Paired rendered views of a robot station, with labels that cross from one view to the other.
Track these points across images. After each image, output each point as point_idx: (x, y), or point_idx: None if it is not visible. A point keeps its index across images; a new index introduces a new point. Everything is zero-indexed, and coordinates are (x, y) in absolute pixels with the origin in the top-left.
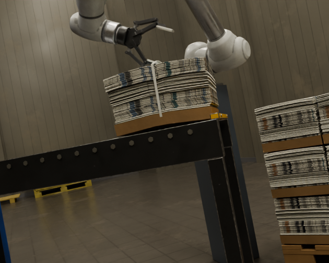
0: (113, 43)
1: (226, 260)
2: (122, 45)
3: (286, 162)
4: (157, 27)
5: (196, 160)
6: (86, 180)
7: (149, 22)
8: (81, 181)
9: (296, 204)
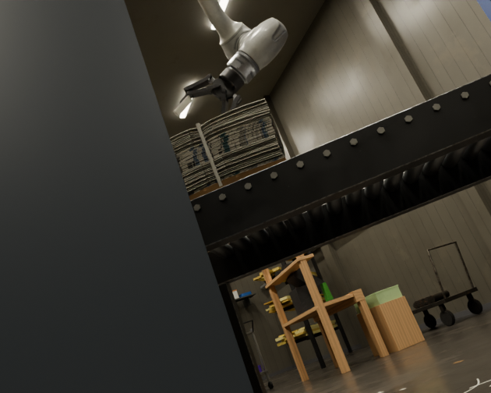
0: (249, 82)
1: (261, 377)
2: (238, 89)
3: None
4: (191, 101)
5: (238, 279)
6: (342, 238)
7: (196, 89)
8: (347, 235)
9: None
